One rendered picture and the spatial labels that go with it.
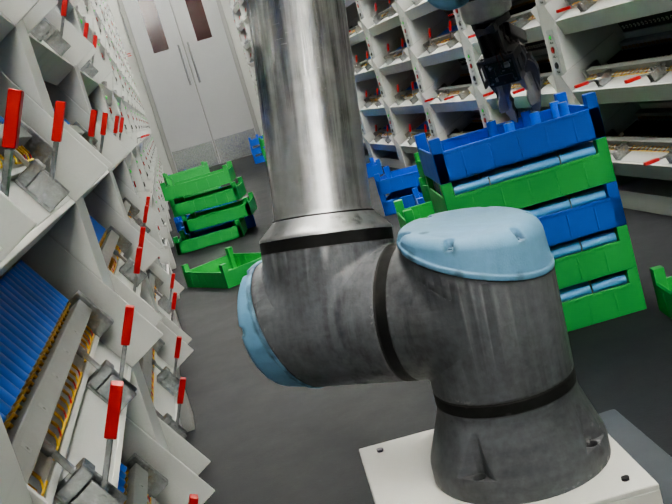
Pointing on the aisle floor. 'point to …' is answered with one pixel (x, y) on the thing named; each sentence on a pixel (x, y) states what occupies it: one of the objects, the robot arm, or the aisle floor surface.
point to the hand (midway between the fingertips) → (525, 111)
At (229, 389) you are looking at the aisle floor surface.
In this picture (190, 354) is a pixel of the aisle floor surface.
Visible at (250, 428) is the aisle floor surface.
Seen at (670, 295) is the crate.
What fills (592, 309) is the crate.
